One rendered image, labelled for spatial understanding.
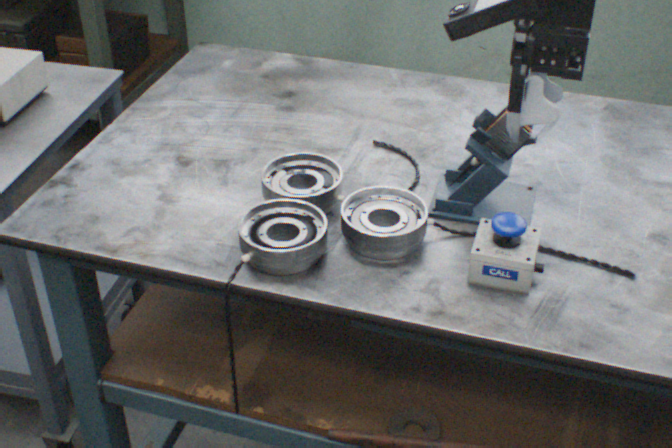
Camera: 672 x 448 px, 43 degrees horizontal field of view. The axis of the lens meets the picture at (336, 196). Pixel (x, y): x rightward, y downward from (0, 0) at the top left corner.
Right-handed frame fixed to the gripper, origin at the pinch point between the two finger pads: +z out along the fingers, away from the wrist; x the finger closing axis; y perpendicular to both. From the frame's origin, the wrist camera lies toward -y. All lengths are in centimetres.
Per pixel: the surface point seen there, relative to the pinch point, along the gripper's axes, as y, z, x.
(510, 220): 2.0, 4.5, -13.6
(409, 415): -7.3, 36.2, -16.5
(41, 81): -89, 21, 30
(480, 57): -21, 61, 149
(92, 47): -124, 49, 101
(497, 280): 1.7, 10.7, -16.8
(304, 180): -25.4, 10.2, -4.1
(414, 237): -8.6, 9.0, -13.8
